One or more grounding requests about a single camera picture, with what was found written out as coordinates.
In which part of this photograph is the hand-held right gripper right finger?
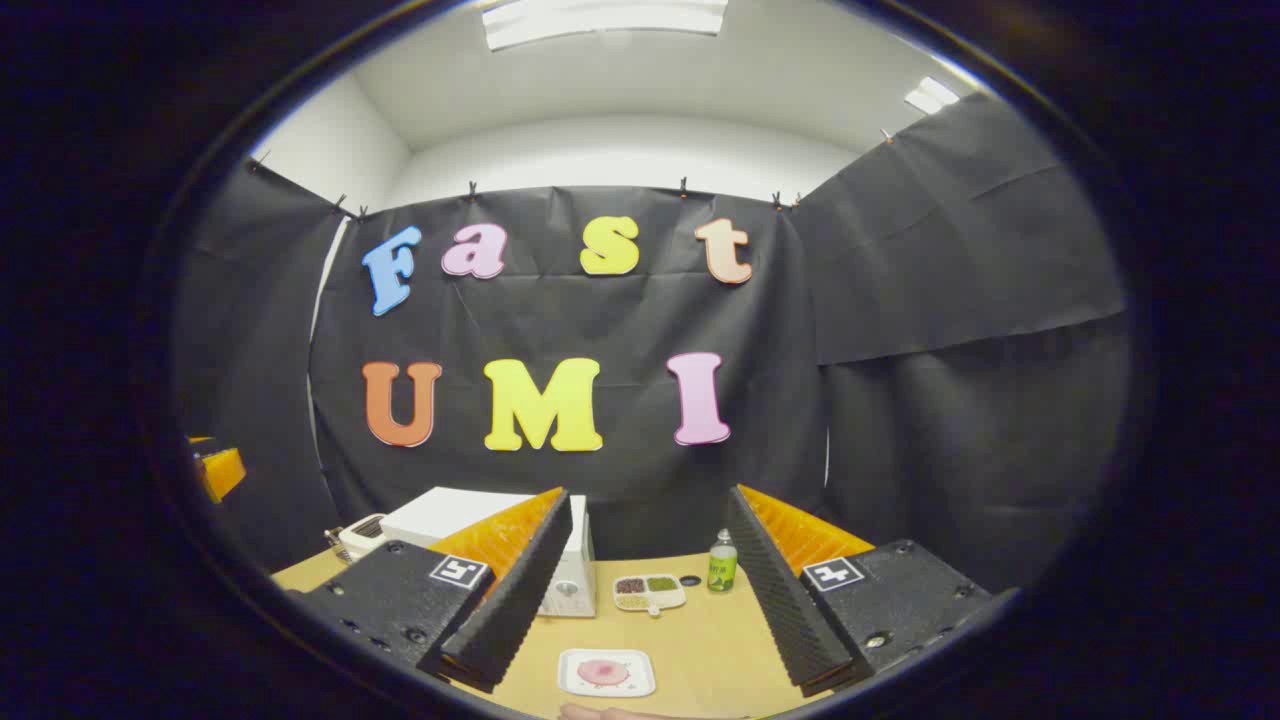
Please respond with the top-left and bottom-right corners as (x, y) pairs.
(727, 485), (1021, 698)

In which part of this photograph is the white divided dish with beans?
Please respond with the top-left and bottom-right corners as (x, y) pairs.
(612, 573), (689, 617)

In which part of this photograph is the white microwave oven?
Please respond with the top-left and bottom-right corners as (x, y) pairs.
(380, 487), (598, 618)

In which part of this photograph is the white square plate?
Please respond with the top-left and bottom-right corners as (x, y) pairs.
(557, 648), (658, 699)

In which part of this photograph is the small ceiling light panel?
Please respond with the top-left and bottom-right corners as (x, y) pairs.
(903, 76), (963, 116)

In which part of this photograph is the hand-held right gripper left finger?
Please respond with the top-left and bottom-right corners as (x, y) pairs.
(290, 487), (574, 694)

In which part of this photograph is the white toaster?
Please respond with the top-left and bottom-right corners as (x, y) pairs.
(325, 513), (389, 563)

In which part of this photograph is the green label drink bottle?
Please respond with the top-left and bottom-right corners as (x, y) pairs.
(707, 529), (739, 593)

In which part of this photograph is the long ceiling light panel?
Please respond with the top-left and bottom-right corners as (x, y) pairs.
(480, 0), (731, 53)

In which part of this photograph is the row of cloth clips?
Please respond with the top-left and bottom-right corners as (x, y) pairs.
(250, 128), (896, 219)

